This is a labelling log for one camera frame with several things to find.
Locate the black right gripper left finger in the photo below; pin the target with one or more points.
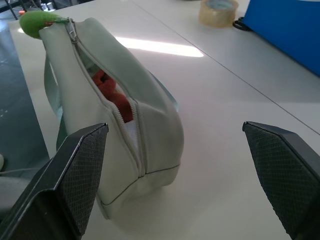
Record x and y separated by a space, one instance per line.
62 185

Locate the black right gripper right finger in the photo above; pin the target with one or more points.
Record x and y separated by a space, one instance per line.
290 180

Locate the blue box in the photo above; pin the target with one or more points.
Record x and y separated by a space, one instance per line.
285 32

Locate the clear packing tape roll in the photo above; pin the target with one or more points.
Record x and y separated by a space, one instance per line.
217 12

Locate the green plush zipper charm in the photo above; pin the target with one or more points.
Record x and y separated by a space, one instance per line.
37 23

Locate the red plush item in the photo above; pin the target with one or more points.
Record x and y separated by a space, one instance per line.
115 95

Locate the white zippered pouch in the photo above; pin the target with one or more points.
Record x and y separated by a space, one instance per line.
140 120

